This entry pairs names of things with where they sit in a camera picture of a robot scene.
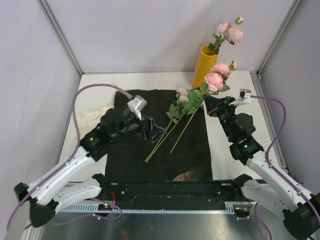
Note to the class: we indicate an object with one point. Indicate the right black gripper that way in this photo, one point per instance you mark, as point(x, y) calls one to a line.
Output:
point(214, 105)

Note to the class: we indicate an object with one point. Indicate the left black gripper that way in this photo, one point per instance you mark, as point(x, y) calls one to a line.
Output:
point(147, 134)

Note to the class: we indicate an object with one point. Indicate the pink flower stem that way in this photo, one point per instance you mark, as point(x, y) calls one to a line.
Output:
point(214, 83)
point(226, 32)

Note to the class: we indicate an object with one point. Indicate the black wrapping paper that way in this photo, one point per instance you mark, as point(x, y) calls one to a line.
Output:
point(184, 155)

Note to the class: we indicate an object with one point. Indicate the cream printed ribbon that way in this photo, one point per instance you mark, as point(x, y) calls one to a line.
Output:
point(92, 102)

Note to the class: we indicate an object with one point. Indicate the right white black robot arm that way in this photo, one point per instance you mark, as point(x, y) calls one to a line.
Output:
point(296, 206)

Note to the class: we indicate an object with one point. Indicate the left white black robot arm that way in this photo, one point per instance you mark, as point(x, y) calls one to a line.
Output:
point(48, 194)

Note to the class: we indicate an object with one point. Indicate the yellow cylindrical vase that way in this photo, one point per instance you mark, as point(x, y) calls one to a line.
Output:
point(205, 61)

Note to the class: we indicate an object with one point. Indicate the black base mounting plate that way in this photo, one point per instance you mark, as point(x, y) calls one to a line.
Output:
point(172, 193)

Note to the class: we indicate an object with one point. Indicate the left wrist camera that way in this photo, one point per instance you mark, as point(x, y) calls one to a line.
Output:
point(136, 105)

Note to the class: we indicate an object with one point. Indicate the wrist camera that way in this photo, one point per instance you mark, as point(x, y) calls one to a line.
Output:
point(136, 105)
point(243, 96)

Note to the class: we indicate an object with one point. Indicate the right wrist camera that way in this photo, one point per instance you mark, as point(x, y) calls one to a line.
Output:
point(243, 96)

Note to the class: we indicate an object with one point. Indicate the grey slotted cable duct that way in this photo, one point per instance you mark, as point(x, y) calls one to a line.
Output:
point(94, 207)

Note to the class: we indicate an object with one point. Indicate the right aluminium frame post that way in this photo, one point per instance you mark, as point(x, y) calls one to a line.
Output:
point(284, 27)

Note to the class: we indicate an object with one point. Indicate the aluminium frame post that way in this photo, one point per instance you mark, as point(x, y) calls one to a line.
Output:
point(52, 20)
point(284, 27)

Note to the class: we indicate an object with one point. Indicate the left aluminium frame post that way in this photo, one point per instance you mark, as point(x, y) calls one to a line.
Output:
point(52, 20)

